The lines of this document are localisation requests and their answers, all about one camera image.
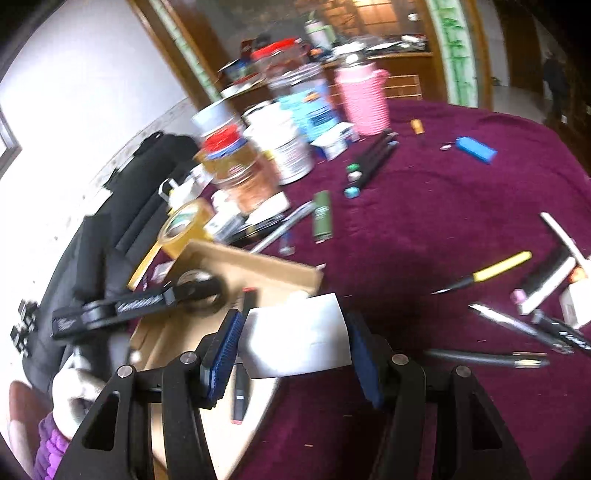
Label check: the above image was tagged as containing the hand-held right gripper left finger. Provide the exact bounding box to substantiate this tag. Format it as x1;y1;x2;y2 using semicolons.
53;308;245;480

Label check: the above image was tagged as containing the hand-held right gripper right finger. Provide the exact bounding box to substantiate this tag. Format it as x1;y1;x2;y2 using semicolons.
346;313;532;480

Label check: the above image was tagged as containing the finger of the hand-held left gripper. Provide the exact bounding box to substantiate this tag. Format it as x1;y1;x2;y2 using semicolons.
51;281;223;342

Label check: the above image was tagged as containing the black tape roll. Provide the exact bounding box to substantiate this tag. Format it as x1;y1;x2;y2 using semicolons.
175;270;228;315

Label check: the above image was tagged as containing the white rectangular box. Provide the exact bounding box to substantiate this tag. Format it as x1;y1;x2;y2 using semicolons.
238;292;352;380

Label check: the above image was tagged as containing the cardboard box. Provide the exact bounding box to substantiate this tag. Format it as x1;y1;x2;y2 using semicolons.
129;239;325;480

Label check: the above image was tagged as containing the small white box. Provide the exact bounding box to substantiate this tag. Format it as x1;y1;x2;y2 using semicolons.
558;256;591;329

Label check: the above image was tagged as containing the person's left forearm purple sleeve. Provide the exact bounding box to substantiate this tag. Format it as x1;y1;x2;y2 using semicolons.
36;413;71;480

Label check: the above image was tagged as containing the person's left hand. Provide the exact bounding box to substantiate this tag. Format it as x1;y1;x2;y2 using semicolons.
52;355;116;439

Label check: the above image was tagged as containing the red black marker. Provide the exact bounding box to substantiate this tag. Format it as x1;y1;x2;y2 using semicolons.
231;286;258;423

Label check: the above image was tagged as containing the yellow tape roll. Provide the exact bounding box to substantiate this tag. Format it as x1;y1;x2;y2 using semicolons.
127;199;215;291

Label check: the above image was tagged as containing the black bag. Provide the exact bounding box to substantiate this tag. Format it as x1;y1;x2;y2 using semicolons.
11;131;200;393

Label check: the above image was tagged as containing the brown chair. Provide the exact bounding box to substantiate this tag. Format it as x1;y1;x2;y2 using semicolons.
8;381;52;478

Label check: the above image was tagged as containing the dark grey pen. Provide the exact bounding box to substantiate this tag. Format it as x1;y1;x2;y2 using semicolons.
425;348;551;370

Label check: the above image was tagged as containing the white mug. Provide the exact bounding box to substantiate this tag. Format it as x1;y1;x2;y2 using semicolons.
158;178;204;209

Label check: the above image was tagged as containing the white green label box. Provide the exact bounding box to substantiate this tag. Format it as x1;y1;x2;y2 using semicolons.
203;210;245;243

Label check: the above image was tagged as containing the blue pen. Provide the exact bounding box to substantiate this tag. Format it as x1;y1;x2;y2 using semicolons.
278;222;297;257

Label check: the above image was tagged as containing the black glossy pen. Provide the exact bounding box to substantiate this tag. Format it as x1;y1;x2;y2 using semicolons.
226;213;287;244

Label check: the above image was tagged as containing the silver pen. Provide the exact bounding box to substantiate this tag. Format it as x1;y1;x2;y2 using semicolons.
249;202;315;253

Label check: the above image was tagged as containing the silver utility knife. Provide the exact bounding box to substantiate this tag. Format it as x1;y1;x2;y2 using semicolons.
468;302;561;350

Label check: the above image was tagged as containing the maroon tablecloth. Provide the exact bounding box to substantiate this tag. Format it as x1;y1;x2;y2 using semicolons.
139;99;591;480

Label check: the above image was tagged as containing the green lighter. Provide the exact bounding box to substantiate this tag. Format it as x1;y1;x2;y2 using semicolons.
313;190;334;241

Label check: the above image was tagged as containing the white flat carton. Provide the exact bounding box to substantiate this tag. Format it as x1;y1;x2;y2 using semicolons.
247;191;291;227

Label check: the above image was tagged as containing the yellow utility knife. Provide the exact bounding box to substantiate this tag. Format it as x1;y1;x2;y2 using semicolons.
431;251;533;296

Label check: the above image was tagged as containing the amber jar with red lid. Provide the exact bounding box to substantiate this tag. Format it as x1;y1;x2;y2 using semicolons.
198;127;278;215

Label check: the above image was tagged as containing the black marker light blue cap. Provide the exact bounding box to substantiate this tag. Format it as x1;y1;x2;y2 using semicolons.
344;141;400;199

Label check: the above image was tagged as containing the black printed pen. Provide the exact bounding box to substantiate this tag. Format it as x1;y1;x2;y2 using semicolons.
531;309;591;354

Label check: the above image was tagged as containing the white round tin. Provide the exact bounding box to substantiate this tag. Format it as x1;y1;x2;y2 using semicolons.
191;99;245;139

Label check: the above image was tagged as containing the black marker white cap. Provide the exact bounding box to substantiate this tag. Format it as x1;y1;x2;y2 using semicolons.
348;134;399;182

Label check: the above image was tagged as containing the black marker green cap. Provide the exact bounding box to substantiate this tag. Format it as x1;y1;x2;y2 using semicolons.
346;131;394;172

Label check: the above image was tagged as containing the white label can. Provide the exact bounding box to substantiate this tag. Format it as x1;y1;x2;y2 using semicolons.
242;102;317;185

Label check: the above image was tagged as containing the white blue printed carton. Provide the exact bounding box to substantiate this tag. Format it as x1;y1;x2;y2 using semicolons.
311;122;359;160

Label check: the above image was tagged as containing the white flat stick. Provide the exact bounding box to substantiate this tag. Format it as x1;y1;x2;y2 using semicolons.
540;212;589;273

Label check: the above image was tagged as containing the blue eraser box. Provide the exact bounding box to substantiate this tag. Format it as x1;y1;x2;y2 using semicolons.
455;137;498;164

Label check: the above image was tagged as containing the light blue carton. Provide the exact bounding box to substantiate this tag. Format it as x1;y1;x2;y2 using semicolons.
277;90;340;141

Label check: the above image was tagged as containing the blue printed box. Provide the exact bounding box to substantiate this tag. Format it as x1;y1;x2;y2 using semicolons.
219;58;256;85

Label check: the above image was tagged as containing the bamboo print door strip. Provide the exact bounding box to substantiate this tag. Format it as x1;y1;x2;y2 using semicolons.
426;0;477;108
148;0;225;101

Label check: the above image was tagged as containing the white plastic jar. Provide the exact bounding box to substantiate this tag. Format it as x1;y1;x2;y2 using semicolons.
333;60;392;137

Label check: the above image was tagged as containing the clear jar with red lid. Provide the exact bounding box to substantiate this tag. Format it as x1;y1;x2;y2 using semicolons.
252;41;324;99

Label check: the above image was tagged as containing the wooden cabinet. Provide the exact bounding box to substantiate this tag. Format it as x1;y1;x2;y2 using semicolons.
323;50;435;100

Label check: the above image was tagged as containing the white green cup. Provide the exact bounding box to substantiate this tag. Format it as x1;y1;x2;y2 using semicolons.
305;21;335;51

